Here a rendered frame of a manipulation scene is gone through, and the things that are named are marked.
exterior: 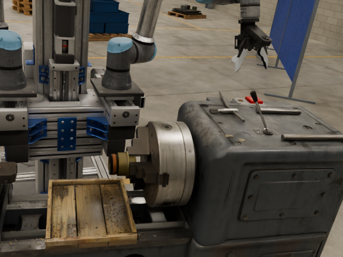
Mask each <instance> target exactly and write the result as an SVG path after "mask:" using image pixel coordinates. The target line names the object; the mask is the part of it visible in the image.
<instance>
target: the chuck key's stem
mask: <svg viewBox="0 0 343 257"><path fill-rule="evenodd" d="M233 110H234V111H235V112H236V113H238V109H237V108H222V109H210V111H209V112H210V113H223V114H232V111H233Z"/></svg>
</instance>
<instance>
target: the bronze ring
mask: <svg viewBox="0 0 343 257"><path fill-rule="evenodd" d="M130 162H136V157H135V156H129V154H128V152H127V151H125V152H117V154H109V157H108V171H109V175H117V176H125V177H128V175H129V168H130Z"/></svg>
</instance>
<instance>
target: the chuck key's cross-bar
mask: <svg viewBox="0 0 343 257"><path fill-rule="evenodd" d="M219 94H220V96H221V98H222V100H223V102H224V104H225V106H226V108H230V107H229V106H228V104H227V102H226V100H225V98H224V96H223V94H222V92H221V91H220V92H219ZM232 113H233V114H234V115H235V116H236V117H237V118H238V119H240V120H241V121H242V122H245V120H244V119H243V118H242V117H241V116H240V115H239V114H237V113H236V112H235V111H234V110H233V111H232Z"/></svg>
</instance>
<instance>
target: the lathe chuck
mask: <svg viewBox="0 0 343 257"><path fill-rule="evenodd" d="M163 125H169V126H171V129H169V130H167V129H164V128H163V127H162V126H163ZM148 127H149V148H150V153H151V156H147V157H140V161H141V162H152V163H153V165H154V167H155V168H156V170H157V171H158V173H159V174H163V173H164V172H167V174H168V179H167V185H165V186H162V185H159V184H158V183H146V184H145V187H144V190H143V195H144V198H145V201H146V203H147V205H148V206H149V207H151V208H152V207H172V206H176V205H177V204H178V203H179V202H180V200H181V197H182V194H183V190H184V185H185V175H186V156H185V147H184V141H183V136H182V133H181V130H180V128H179V126H178V125H177V124H176V123H175V122H174V121H149V122H148ZM166 202H169V203H170V204H169V205H162V204H163V203H166Z"/></svg>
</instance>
